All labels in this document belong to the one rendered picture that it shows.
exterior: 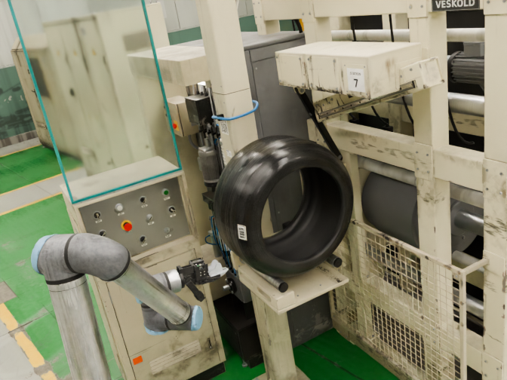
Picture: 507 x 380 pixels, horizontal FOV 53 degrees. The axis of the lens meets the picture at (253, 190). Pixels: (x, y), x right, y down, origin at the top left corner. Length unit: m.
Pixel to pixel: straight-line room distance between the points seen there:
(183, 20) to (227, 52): 10.29
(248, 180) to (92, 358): 0.82
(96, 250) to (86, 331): 0.27
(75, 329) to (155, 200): 1.12
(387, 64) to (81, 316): 1.28
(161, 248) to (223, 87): 0.94
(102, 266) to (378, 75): 1.09
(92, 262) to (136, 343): 1.38
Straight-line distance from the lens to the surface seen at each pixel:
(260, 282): 2.28
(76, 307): 1.63
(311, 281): 2.34
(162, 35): 5.55
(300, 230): 2.43
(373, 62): 1.82
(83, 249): 1.52
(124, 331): 2.79
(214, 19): 2.18
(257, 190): 1.93
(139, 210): 2.61
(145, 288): 1.68
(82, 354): 1.69
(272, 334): 2.74
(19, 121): 10.94
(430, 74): 1.87
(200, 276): 2.04
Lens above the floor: 2.06
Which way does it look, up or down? 21 degrees down
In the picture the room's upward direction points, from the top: 10 degrees counter-clockwise
